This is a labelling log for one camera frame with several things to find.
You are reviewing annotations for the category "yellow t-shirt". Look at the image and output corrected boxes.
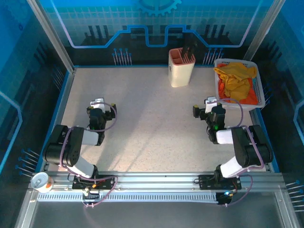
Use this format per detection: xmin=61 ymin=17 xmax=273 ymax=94
xmin=213 ymin=62 xmax=258 ymax=104

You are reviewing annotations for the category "cream utensil holder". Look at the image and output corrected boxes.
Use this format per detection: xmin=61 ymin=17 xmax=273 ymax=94
xmin=168 ymin=48 xmax=196 ymax=88

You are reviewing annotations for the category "orange t-shirt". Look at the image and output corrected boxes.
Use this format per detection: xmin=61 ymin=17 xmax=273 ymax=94
xmin=217 ymin=63 xmax=259 ymax=105

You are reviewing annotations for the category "white plastic mesh basket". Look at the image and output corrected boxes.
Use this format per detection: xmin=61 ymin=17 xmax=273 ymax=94
xmin=213 ymin=58 xmax=266 ymax=112

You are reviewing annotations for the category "white drink can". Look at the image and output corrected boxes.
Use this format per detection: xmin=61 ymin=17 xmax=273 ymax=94
xmin=30 ymin=172 xmax=54 ymax=193

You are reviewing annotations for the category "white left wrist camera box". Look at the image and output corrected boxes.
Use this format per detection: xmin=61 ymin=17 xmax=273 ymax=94
xmin=90 ymin=97 xmax=105 ymax=111

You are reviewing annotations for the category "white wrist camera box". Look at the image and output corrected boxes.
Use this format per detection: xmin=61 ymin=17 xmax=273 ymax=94
xmin=205 ymin=96 xmax=218 ymax=114
xmin=90 ymin=97 xmax=105 ymax=111

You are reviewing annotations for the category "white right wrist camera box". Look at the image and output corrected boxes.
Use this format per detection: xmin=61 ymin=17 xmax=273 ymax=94
xmin=205 ymin=96 xmax=218 ymax=114

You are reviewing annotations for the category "black knife handle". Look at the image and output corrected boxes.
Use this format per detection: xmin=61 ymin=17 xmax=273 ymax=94
xmin=189 ymin=39 xmax=199 ymax=62
xmin=181 ymin=42 xmax=191 ymax=64

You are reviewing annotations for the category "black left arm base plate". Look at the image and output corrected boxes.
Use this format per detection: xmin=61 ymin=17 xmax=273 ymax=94
xmin=72 ymin=174 xmax=118 ymax=190

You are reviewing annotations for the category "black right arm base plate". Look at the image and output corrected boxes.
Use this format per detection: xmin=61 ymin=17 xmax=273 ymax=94
xmin=198 ymin=174 xmax=242 ymax=190

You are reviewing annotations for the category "aluminium mounting rail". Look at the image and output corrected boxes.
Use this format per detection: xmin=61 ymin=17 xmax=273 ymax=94
xmin=28 ymin=171 xmax=285 ymax=193

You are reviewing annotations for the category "aluminium frame post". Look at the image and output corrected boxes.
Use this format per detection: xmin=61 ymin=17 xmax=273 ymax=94
xmin=243 ymin=0 xmax=287 ymax=62
xmin=25 ymin=0 xmax=77 ymax=74

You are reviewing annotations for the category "white slotted cable duct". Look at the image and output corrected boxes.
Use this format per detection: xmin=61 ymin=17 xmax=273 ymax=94
xmin=37 ymin=191 xmax=219 ymax=202

